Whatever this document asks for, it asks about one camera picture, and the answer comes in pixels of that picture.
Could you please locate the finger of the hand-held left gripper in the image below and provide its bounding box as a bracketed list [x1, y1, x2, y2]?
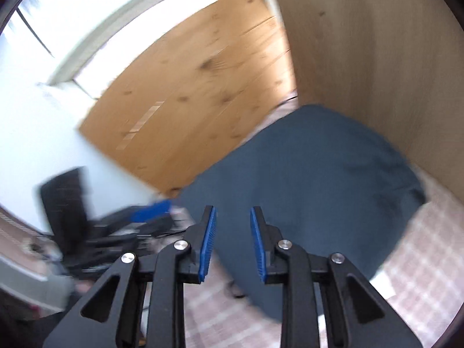
[93, 199, 175, 240]

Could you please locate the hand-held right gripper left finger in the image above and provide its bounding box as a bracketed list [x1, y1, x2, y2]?
[43, 205, 218, 348]

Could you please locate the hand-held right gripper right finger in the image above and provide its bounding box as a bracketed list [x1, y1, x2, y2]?
[249, 206, 423, 348]

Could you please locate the pink plaid blanket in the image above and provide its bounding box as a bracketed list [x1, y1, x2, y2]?
[145, 174, 464, 348]

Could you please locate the pale wooden board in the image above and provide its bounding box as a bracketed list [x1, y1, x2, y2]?
[261, 0, 464, 208]

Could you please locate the orange pine wood board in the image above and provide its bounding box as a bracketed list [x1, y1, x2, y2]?
[78, 0, 298, 199]

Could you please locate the slate blue garment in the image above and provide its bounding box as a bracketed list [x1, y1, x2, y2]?
[179, 104, 427, 322]

